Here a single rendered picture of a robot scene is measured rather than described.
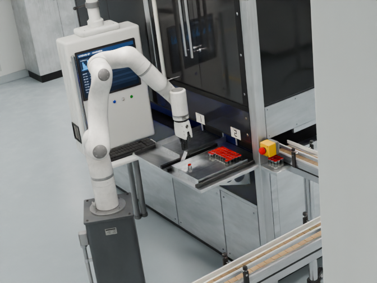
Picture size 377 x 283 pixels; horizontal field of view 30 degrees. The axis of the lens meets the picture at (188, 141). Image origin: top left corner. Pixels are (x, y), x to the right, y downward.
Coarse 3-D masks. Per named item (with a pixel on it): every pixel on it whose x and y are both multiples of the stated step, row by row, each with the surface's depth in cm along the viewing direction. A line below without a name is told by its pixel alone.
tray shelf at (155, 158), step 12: (228, 144) 418; (144, 156) 417; (156, 156) 415; (168, 156) 413; (252, 156) 400; (156, 168) 404; (252, 168) 387; (180, 180) 384; (216, 180) 378; (228, 180) 379
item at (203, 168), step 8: (184, 160) 398; (192, 160) 401; (200, 160) 403; (208, 160) 401; (216, 160) 400; (176, 168) 389; (184, 168) 395; (192, 168) 394; (200, 168) 393; (208, 168) 392; (216, 168) 390; (224, 168) 382; (184, 176) 385; (192, 176) 385; (200, 176) 384; (208, 176) 377
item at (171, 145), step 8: (192, 128) 438; (200, 128) 442; (176, 136) 433; (192, 136) 435; (200, 136) 433; (208, 136) 432; (216, 136) 431; (224, 136) 421; (160, 144) 428; (168, 144) 428; (176, 144) 427; (192, 144) 424; (200, 144) 423; (208, 144) 416; (168, 152) 415; (176, 152) 416
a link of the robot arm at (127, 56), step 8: (120, 48) 340; (128, 48) 340; (96, 56) 344; (104, 56) 344; (112, 56) 341; (120, 56) 338; (128, 56) 339; (136, 56) 340; (88, 64) 343; (112, 64) 344; (120, 64) 341; (128, 64) 341; (136, 64) 341; (144, 64) 342; (136, 72) 345
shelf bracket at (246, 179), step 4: (248, 172) 399; (244, 176) 399; (248, 176) 401; (232, 180) 395; (244, 180) 400; (248, 180) 402; (224, 184) 392; (228, 184) 394; (232, 184) 395; (236, 184) 397; (240, 184) 399; (244, 184) 401
